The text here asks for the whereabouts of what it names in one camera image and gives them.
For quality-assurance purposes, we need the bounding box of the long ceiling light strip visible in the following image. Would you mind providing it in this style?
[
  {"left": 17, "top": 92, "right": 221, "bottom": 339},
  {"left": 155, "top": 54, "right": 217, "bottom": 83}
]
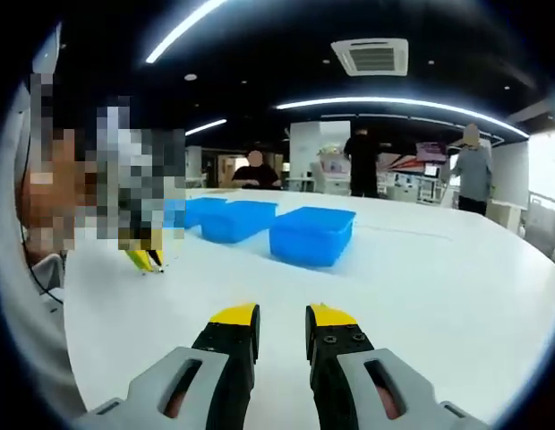
[{"left": 145, "top": 0, "right": 229, "bottom": 65}]

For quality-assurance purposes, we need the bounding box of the short ceiling light strip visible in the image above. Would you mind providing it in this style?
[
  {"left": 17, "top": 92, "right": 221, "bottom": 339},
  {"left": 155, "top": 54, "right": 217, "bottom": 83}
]
[{"left": 184, "top": 117, "right": 228, "bottom": 137}]

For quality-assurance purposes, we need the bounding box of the purple wall screen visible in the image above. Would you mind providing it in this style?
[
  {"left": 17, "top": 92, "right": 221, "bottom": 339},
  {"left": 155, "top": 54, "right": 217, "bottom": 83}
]
[{"left": 414, "top": 141, "right": 448, "bottom": 162}]

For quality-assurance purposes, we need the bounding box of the white chest device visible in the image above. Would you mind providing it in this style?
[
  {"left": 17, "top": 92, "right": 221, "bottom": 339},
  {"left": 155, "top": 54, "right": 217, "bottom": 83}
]
[{"left": 30, "top": 20, "right": 64, "bottom": 77}]

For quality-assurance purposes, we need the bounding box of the person's light shirt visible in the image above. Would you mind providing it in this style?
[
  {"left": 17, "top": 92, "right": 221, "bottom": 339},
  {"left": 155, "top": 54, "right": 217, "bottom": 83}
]
[{"left": 0, "top": 89, "right": 89, "bottom": 417}]

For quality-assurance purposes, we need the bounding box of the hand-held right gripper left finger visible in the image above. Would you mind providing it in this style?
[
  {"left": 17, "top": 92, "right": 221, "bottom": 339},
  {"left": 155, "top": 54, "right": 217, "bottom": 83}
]
[{"left": 124, "top": 302, "right": 262, "bottom": 430}]

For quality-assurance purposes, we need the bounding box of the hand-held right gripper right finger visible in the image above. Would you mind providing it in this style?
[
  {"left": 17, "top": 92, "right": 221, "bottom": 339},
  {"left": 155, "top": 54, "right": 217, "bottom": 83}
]
[{"left": 303, "top": 303, "right": 443, "bottom": 430}]

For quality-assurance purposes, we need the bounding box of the blue plastic bin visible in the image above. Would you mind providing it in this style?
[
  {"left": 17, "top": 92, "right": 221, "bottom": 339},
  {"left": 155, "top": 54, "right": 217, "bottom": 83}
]
[
  {"left": 184, "top": 196, "right": 228, "bottom": 229},
  {"left": 268, "top": 205, "right": 357, "bottom": 269},
  {"left": 200, "top": 200, "right": 278, "bottom": 245}
]

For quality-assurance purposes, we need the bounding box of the ceiling air conditioner vent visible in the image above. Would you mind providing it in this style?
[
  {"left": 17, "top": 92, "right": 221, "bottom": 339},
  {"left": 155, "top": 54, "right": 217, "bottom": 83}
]
[{"left": 329, "top": 38, "right": 410, "bottom": 78}]

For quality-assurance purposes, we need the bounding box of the red blue wall banner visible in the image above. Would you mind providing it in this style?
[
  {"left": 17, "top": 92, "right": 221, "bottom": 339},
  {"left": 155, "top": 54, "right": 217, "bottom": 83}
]
[{"left": 379, "top": 150, "right": 426, "bottom": 174}]

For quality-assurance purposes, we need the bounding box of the black cable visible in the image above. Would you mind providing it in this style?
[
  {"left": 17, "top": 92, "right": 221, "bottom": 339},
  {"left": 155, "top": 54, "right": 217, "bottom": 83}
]
[{"left": 18, "top": 214, "right": 66, "bottom": 306}]

